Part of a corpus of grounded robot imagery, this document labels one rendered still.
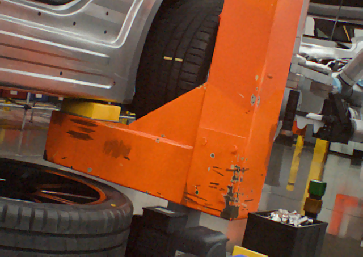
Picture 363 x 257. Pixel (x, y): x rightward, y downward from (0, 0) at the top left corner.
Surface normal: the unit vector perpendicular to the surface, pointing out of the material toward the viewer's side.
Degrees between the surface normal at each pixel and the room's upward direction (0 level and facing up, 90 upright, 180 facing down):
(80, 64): 90
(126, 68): 90
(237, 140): 90
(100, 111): 89
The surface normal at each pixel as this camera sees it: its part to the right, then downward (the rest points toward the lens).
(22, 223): 0.32, 0.13
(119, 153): -0.52, -0.06
